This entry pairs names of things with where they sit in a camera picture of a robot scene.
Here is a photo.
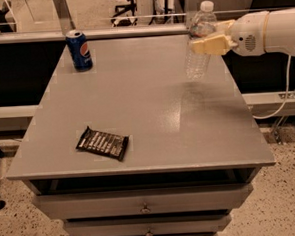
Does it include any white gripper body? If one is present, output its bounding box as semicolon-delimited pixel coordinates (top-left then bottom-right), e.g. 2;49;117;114
229;11;269;56

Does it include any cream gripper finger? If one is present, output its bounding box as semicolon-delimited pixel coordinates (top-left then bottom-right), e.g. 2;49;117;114
189;33;237;56
214;20;235;32

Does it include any clear plastic water bottle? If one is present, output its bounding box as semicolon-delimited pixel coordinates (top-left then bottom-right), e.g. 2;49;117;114
185;0;217;80

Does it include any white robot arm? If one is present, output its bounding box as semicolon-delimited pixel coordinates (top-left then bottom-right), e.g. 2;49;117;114
190;8;295;57

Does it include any black rxbar chocolate wrapper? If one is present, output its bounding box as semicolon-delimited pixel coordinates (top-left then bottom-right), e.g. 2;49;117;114
76;127;129;162

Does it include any black office chair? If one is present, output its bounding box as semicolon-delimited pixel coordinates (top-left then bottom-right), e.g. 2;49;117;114
110;0;138;27

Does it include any grey drawer cabinet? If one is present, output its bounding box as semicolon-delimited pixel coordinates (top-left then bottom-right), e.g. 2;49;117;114
8;35;274;236

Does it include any blue pepsi can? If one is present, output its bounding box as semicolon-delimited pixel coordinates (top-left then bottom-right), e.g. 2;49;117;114
65;29;93;71

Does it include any metal rail frame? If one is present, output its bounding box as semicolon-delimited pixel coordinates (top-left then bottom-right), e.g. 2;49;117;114
0;0;295;45

